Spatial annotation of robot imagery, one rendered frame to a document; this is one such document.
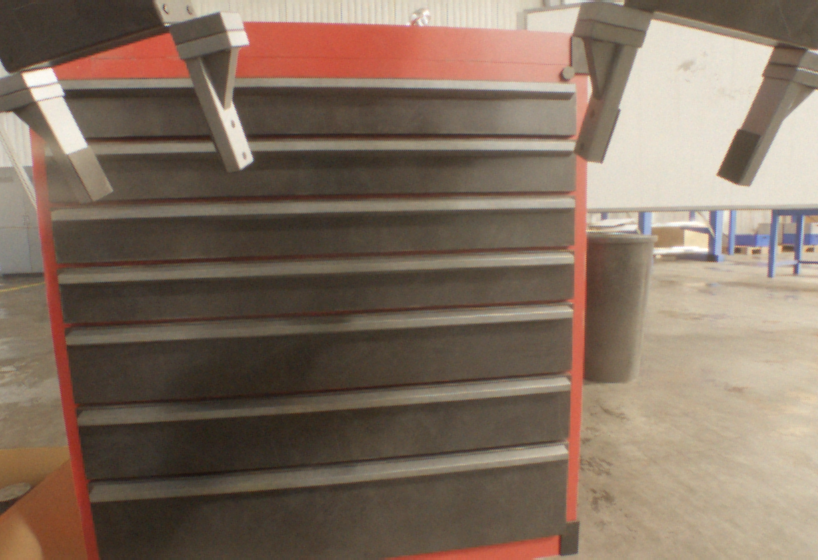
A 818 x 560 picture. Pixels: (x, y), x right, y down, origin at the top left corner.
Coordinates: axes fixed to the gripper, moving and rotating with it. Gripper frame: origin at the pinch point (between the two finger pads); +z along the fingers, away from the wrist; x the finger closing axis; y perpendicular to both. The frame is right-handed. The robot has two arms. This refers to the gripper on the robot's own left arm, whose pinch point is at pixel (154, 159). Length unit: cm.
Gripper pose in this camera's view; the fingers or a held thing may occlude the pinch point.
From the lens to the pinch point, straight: 40.5
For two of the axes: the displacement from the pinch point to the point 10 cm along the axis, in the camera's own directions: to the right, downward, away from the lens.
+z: 2.0, 8.5, 4.9
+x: -9.8, 1.4, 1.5
